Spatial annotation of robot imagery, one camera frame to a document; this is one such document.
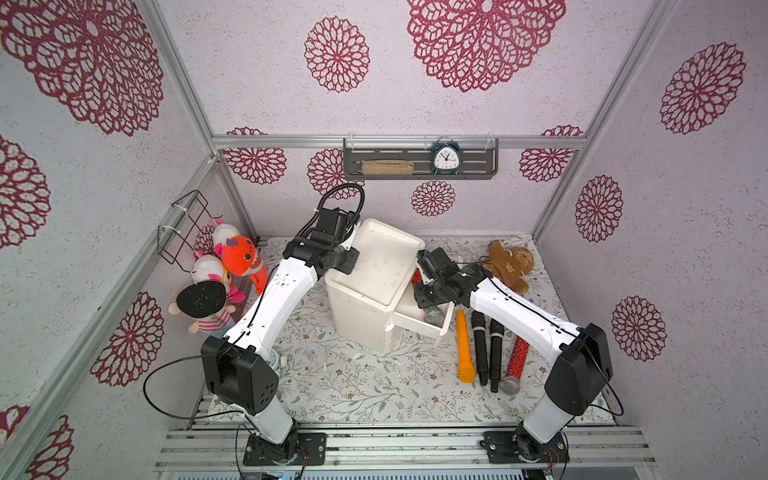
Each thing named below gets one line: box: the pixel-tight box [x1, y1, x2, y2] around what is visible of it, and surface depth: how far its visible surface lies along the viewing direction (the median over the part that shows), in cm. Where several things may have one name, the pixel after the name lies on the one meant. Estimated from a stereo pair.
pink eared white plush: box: [214, 219, 240, 255], surface depth 97 cm
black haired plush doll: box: [168, 280, 236, 337], surface depth 78 cm
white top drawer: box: [386, 277, 455, 339], surface depth 76 cm
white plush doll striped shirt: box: [192, 254, 245, 303], surface depth 87 cm
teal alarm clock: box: [430, 136, 462, 176], surface depth 92 cm
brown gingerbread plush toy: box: [482, 240, 534, 294], surface depth 105 cm
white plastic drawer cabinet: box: [325, 218, 455, 355], surface depth 80 cm
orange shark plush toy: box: [221, 236, 269, 295], surface depth 90 cm
